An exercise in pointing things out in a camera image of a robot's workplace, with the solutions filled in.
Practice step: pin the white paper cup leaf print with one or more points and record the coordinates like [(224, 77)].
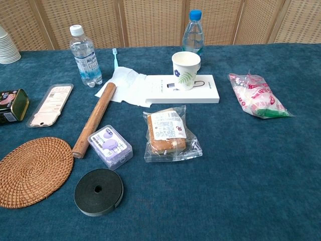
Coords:
[(185, 65)]

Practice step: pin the brown woven rattan coaster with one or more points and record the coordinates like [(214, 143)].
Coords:
[(32, 173)]

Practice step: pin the packaged brown bread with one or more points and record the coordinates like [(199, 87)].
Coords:
[(166, 133)]

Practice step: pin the white flat product box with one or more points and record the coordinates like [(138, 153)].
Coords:
[(160, 91)]

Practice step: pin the white paper tissue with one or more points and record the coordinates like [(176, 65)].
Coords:
[(128, 85)]

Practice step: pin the purple item clear plastic case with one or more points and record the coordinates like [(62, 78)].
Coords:
[(110, 146)]

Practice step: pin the brown wooden rolling stick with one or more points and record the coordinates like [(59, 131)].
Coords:
[(96, 119)]

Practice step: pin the light blue toothbrush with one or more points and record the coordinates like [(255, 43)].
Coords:
[(115, 59)]

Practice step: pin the blue fabric tablecloth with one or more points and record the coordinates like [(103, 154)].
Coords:
[(225, 163)]

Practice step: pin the clear bottle blue cap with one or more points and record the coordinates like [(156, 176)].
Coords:
[(193, 35)]

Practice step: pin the black tape roll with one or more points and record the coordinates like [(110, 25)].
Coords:
[(97, 192)]

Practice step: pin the clear bottle white cap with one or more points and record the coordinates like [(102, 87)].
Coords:
[(85, 60)]

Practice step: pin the red white plastic snack bag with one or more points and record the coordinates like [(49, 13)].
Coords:
[(258, 96)]

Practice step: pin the pink item blister pack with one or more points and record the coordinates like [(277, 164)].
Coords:
[(51, 104)]

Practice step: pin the dark green tin can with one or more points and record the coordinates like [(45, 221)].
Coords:
[(11, 105)]

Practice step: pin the stack of white paper cups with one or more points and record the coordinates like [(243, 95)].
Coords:
[(7, 46)]

